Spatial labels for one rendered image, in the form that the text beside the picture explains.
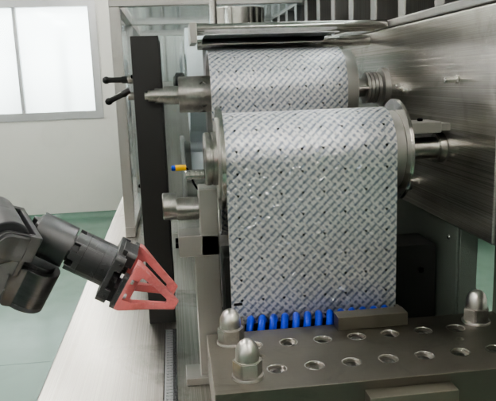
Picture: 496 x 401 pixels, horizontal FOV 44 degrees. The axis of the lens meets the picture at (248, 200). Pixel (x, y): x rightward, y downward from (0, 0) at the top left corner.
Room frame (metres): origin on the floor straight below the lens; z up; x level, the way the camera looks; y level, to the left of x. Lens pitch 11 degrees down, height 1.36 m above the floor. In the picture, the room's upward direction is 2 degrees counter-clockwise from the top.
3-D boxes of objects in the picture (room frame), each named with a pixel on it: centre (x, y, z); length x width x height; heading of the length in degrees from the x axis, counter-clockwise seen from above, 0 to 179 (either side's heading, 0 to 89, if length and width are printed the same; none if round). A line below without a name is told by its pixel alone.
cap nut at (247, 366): (0.64, 0.01, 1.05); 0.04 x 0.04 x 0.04
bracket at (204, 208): (0.89, 0.08, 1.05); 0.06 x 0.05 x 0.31; 97
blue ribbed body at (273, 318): (0.79, -0.10, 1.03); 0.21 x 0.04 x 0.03; 97
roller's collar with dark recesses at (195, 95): (1.11, 0.09, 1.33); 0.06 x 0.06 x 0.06; 7
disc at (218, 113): (0.86, 0.04, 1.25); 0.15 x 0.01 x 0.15; 7
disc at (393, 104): (0.89, -0.22, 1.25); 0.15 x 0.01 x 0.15; 7
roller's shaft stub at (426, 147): (0.89, -0.25, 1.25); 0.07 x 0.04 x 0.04; 97
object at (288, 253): (0.81, -0.09, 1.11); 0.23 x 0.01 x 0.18; 97
